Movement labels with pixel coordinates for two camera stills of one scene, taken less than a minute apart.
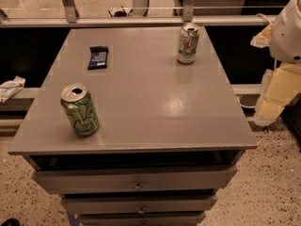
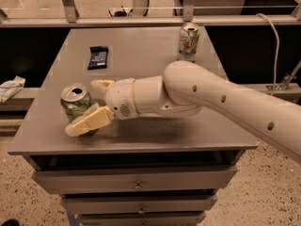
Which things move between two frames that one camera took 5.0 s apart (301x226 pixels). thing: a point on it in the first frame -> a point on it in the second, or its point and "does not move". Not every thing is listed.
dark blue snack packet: [98, 57] does not move
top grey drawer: [155, 181] does not move
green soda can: [77, 102] does not move
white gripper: [287, 37] -> [120, 98]
